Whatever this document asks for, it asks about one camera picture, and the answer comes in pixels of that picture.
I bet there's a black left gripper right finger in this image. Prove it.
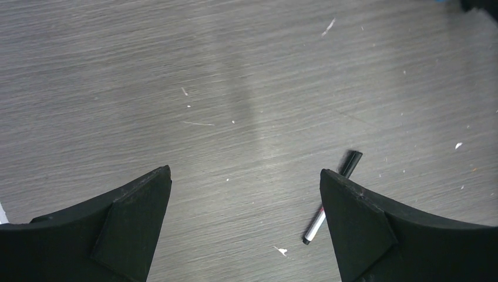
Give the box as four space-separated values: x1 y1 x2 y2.
319 169 497 281

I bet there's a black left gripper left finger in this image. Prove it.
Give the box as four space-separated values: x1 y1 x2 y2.
1 166 172 281

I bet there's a black white marker pen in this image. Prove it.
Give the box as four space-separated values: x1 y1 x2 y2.
302 150 363 245

